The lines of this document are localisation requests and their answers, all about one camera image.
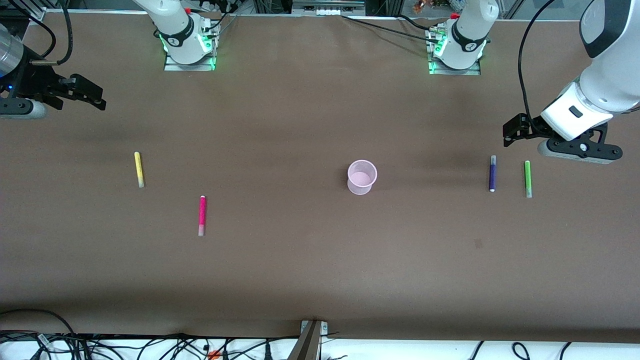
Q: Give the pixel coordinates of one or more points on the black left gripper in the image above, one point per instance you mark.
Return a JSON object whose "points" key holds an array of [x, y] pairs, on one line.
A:
{"points": [[533, 126]]}

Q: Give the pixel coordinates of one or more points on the purple highlighter pen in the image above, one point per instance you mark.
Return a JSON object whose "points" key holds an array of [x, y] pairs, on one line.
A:
{"points": [[492, 175]]}

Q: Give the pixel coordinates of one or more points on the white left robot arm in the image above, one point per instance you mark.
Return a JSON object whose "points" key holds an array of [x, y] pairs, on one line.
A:
{"points": [[610, 75]]}

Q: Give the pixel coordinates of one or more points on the grey aluminium rack frame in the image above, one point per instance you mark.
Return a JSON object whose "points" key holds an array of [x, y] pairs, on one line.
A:
{"points": [[327, 6]]}

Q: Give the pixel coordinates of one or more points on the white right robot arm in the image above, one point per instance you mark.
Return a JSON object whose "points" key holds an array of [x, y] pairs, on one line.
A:
{"points": [[175, 22]]}

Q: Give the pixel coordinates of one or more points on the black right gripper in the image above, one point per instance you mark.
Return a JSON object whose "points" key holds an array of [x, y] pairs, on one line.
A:
{"points": [[34, 82]]}

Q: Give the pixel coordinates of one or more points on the pink highlighter pen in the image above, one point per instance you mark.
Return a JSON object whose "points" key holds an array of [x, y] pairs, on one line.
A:
{"points": [[202, 215]]}

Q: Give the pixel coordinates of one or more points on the green highlighter pen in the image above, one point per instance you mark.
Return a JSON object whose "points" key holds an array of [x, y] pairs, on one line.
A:
{"points": [[527, 177]]}

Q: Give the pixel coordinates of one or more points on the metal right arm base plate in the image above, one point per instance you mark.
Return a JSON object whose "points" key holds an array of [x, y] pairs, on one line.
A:
{"points": [[172, 66]]}

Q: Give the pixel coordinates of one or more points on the metal camera stand bracket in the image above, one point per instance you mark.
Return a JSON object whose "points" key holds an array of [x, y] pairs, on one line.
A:
{"points": [[311, 340]]}

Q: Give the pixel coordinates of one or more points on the yellow highlighter pen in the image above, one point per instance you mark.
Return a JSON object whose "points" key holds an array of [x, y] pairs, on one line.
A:
{"points": [[139, 170]]}

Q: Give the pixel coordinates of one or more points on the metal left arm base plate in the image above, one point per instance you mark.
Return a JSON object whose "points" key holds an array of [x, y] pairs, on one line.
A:
{"points": [[472, 71]]}

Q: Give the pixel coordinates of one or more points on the translucent pink cup holder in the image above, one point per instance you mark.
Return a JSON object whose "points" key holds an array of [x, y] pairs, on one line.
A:
{"points": [[362, 177]]}

